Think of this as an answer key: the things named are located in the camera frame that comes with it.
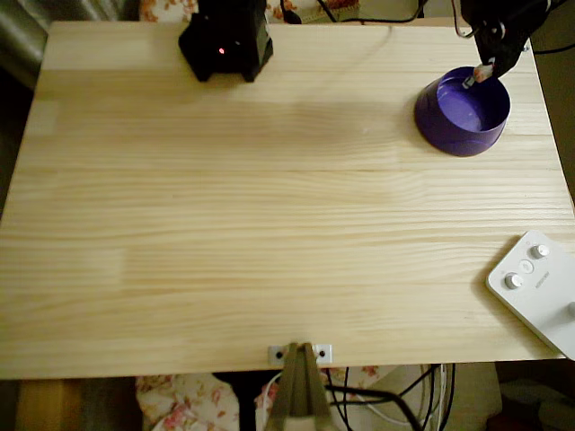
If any white metal bracket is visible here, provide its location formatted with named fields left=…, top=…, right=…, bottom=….
left=268, top=343, right=333, bottom=364

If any beige camera stand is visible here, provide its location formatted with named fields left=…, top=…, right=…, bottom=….
left=268, top=341, right=333, bottom=431

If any purple plastic bowl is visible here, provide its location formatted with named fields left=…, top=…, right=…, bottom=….
left=413, top=66, right=512, bottom=158

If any long black cable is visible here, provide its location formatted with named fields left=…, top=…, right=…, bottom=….
left=314, top=0, right=430, bottom=25

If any candy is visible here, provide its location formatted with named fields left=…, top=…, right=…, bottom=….
left=462, top=62, right=495, bottom=89

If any grey curtain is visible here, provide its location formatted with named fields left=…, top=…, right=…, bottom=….
left=0, top=0, right=140, bottom=91

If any white cable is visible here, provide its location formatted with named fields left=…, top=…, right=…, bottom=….
left=258, top=364, right=450, bottom=427

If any white control box with knobs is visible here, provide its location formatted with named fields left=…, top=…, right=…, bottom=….
left=486, top=229, right=575, bottom=361

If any floral fabric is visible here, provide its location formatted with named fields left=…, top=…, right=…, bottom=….
left=134, top=365, right=282, bottom=431
left=138, top=0, right=360, bottom=24

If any black robot arm with base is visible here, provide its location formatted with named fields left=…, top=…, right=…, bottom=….
left=178, top=0, right=575, bottom=84

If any thick black cable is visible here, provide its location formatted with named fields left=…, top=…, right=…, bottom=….
left=325, top=385, right=423, bottom=431

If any wooden table leg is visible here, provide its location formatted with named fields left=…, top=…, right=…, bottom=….
left=15, top=379, right=136, bottom=431

